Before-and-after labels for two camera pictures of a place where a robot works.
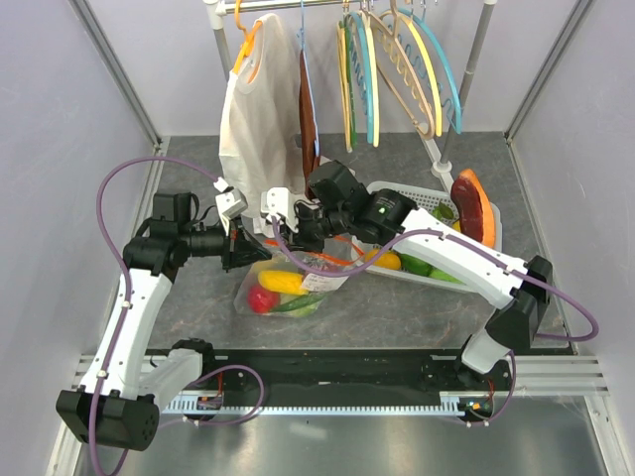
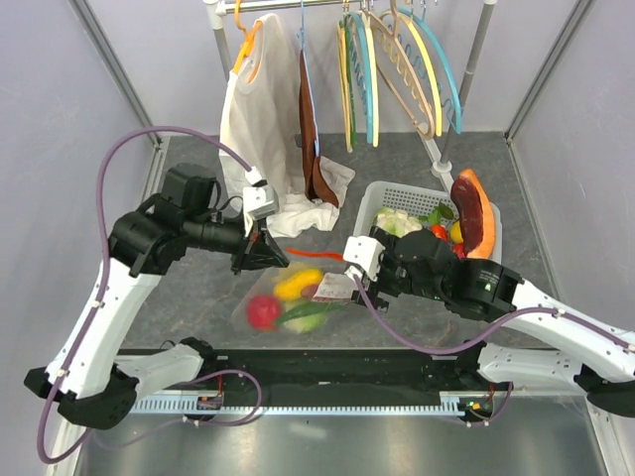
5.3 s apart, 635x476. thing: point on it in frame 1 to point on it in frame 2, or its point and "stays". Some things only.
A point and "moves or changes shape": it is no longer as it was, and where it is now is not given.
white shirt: x=262 y=144 stays
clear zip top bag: x=274 y=285 moves or changes shape
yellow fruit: x=281 y=281 to x=290 y=288
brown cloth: x=311 y=154 stays
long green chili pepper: x=304 y=301 to x=307 y=308
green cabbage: x=303 y=311 to x=308 y=323
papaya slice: x=474 y=207 stays
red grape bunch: x=320 y=262 to x=309 y=292
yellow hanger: x=433 y=75 stays
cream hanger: x=344 y=82 stays
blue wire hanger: x=301 y=34 stays
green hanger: x=351 y=116 stays
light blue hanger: x=363 y=33 stays
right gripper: x=301 y=239 to x=378 y=286
